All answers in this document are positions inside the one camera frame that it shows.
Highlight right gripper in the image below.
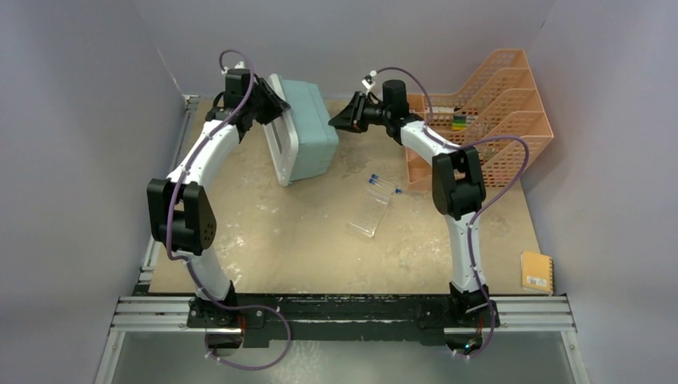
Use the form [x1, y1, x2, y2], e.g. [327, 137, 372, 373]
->
[329, 94, 389, 136]

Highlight white plastic bin lid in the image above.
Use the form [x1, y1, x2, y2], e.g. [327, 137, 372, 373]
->
[264, 74, 299, 187]

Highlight teal plastic bin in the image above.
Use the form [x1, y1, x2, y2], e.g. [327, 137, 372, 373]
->
[281, 79, 339, 186]

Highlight blue capped test tube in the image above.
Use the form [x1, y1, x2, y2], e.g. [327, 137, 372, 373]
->
[369, 179, 402, 194]
[371, 174, 397, 187]

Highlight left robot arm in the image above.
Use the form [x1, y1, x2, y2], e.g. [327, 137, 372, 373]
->
[146, 69, 291, 327]

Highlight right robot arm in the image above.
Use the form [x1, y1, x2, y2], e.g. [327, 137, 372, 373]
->
[329, 80, 495, 326]

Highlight markers in organizer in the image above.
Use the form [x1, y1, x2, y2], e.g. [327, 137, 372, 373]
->
[451, 114, 477, 131]

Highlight clear acrylic tube rack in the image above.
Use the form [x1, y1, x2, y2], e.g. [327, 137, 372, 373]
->
[348, 186, 391, 238]

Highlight orange plastic file organizer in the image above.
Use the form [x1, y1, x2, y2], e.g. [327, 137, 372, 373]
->
[408, 49, 554, 188]

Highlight yellow spiral notebook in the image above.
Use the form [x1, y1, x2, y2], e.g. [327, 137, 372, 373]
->
[521, 251, 555, 295]

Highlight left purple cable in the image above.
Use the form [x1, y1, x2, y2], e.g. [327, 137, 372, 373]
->
[165, 50, 293, 372]

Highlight purple cable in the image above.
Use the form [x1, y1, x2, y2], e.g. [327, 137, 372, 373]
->
[165, 50, 293, 372]
[370, 66, 531, 362]

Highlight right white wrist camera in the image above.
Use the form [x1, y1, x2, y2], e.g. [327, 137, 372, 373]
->
[361, 70, 378, 93]

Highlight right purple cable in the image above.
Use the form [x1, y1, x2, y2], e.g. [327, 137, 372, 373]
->
[370, 66, 531, 362]

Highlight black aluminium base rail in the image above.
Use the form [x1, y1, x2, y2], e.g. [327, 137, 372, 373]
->
[111, 294, 576, 350]

